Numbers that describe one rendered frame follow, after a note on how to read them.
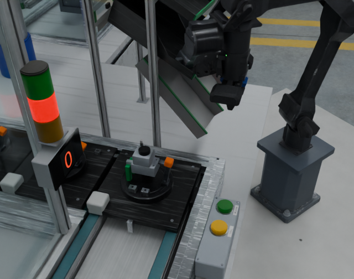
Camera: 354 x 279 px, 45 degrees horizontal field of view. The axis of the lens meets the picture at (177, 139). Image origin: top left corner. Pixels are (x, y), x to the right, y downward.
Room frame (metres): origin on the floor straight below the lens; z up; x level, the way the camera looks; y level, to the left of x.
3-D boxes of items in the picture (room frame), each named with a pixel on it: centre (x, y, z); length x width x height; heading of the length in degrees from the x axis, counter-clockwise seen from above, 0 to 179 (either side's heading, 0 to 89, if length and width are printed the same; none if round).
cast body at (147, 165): (0.82, 0.09, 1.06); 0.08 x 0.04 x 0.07; 73
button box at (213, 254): (0.67, -0.10, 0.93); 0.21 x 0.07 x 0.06; 163
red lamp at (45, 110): (0.67, 0.25, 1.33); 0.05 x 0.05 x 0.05
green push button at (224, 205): (0.74, -0.12, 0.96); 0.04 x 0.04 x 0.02
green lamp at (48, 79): (0.67, 0.25, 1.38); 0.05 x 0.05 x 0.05
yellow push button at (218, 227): (0.67, -0.10, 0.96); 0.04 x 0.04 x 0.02
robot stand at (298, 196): (0.86, -0.31, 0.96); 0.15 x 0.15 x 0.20; 36
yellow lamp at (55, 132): (0.67, 0.25, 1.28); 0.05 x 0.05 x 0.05
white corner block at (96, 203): (0.75, 0.20, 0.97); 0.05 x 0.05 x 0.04; 73
